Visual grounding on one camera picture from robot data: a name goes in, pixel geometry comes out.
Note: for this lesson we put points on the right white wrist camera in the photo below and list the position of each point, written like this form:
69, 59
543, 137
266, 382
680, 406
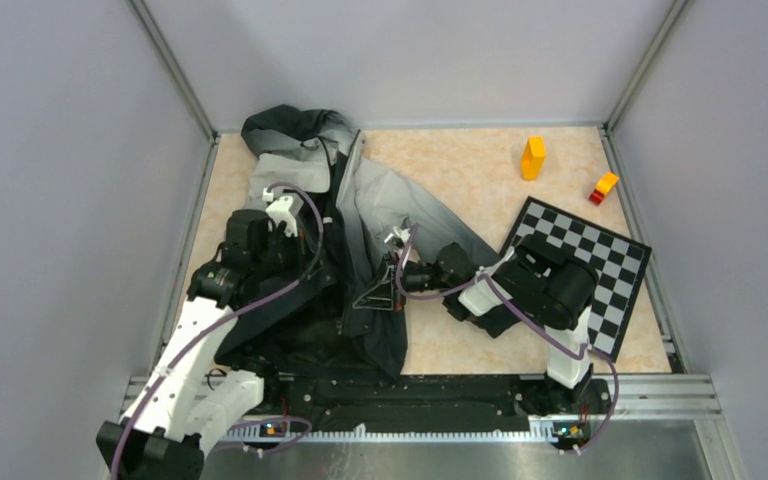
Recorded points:
398, 237

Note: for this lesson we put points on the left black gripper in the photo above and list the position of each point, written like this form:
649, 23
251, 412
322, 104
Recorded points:
302, 257

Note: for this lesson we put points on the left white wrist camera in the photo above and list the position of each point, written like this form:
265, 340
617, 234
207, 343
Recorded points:
283, 210

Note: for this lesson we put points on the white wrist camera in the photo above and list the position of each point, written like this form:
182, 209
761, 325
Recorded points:
283, 210
398, 237

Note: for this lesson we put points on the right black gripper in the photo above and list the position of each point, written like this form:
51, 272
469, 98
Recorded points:
382, 295

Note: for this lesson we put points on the aluminium frame rail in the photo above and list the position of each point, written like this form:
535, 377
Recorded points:
636, 397

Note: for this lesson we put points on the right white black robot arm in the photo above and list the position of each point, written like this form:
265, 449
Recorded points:
534, 282

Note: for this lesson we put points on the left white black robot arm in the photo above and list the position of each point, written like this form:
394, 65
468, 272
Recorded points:
167, 432

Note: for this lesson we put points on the red yellow toy block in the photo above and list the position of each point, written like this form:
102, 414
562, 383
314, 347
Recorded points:
603, 188

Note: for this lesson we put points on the black white checkerboard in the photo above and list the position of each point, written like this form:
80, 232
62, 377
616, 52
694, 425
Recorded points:
620, 262

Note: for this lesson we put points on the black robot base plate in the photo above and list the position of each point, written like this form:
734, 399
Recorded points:
430, 403

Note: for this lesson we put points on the grey black gradient hooded jacket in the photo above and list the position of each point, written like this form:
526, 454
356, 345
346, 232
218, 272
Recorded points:
314, 329

